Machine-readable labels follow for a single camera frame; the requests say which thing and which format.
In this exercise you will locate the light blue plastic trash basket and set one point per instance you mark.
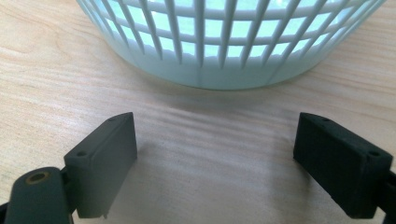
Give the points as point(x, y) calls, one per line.
point(218, 71)

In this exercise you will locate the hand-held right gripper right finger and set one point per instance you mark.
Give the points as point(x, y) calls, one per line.
point(339, 161)

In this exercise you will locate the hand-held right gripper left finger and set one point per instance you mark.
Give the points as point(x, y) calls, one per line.
point(102, 161)

